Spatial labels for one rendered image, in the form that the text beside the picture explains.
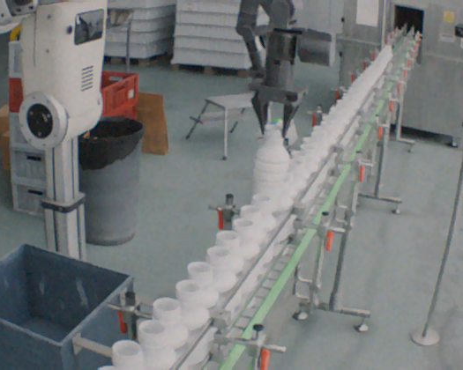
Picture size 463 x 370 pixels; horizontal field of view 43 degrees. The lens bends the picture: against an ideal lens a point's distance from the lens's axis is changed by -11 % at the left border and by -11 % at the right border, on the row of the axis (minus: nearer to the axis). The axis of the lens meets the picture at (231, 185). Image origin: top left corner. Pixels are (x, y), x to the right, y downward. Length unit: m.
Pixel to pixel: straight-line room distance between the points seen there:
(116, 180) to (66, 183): 1.67
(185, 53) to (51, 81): 6.64
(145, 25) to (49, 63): 6.95
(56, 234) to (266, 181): 0.76
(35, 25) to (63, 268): 0.60
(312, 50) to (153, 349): 0.61
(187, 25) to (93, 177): 4.96
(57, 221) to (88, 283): 0.37
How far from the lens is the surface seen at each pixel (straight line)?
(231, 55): 7.96
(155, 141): 4.95
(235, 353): 1.04
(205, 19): 8.01
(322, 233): 1.30
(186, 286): 0.91
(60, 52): 1.54
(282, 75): 1.16
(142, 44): 8.52
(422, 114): 6.03
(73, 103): 1.59
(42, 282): 1.52
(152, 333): 0.83
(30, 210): 3.96
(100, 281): 1.41
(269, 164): 1.20
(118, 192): 3.41
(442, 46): 5.91
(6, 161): 4.74
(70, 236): 1.76
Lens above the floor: 1.62
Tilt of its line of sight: 21 degrees down
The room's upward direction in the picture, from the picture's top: 4 degrees clockwise
